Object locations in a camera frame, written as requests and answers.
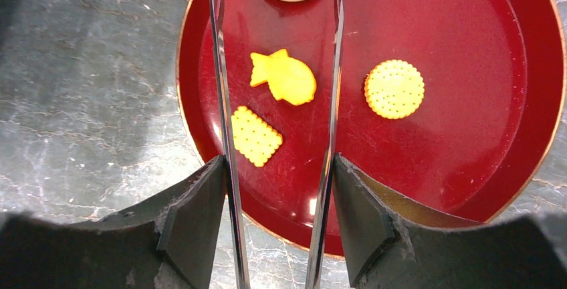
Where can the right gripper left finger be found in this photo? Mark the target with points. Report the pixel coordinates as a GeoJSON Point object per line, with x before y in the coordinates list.
{"type": "Point", "coordinates": [166, 241]}

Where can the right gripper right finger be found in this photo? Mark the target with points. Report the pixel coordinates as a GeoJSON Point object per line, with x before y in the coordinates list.
{"type": "Point", "coordinates": [392, 241]}

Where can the orange bear cookie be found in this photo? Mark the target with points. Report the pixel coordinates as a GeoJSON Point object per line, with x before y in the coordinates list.
{"type": "Point", "coordinates": [287, 78]}

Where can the orange square cracker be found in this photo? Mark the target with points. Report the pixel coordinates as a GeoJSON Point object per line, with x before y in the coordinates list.
{"type": "Point", "coordinates": [254, 138]}

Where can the red round tray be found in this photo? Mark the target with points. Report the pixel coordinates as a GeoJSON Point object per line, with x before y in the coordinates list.
{"type": "Point", "coordinates": [494, 74]}

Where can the round orange cookie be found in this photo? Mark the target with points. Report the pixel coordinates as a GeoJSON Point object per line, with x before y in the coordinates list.
{"type": "Point", "coordinates": [394, 89]}

